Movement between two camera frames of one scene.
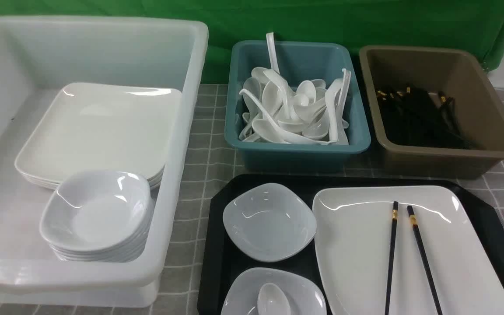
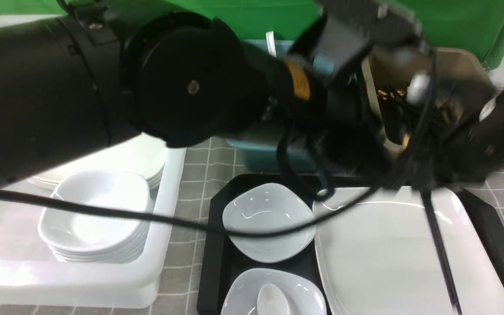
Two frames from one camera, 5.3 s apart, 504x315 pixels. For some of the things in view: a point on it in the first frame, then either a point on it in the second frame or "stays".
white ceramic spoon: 271,301 stays
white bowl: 268,222 stays
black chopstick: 414,222 to 431,208
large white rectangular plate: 352,226 stays
